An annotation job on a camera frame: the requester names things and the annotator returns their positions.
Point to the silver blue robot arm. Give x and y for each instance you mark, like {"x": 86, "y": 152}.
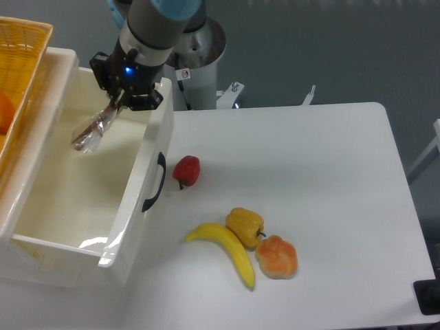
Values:
{"x": 149, "y": 33}

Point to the white metal base bracket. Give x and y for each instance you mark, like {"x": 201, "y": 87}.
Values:
{"x": 229, "y": 98}

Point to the yellow woven basket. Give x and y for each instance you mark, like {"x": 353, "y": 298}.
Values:
{"x": 23, "y": 45}

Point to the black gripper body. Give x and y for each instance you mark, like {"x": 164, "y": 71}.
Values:
{"x": 132, "y": 66}

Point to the red bell pepper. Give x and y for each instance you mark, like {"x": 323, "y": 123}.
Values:
{"x": 187, "y": 171}

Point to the yellow bell pepper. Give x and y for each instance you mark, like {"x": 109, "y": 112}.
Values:
{"x": 247, "y": 225}

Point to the toast slice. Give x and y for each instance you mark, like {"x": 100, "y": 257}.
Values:
{"x": 87, "y": 136}

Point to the open upper white drawer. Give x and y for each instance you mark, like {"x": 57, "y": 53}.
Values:
{"x": 90, "y": 204}

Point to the white frame at right edge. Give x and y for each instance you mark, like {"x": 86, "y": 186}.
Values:
{"x": 425, "y": 158}

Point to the orange fruit in basket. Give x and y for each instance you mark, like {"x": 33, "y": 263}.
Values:
{"x": 7, "y": 110}

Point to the black device at table edge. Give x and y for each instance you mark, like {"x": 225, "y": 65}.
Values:
{"x": 427, "y": 293}

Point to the white drawer cabinet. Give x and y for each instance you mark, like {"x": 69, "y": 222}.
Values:
{"x": 61, "y": 269}

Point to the black drawer handle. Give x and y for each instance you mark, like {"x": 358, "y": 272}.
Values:
{"x": 158, "y": 184}

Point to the yellow banana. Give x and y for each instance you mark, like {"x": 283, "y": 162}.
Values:
{"x": 216, "y": 233}

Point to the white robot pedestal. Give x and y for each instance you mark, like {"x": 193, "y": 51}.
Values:
{"x": 192, "y": 67}

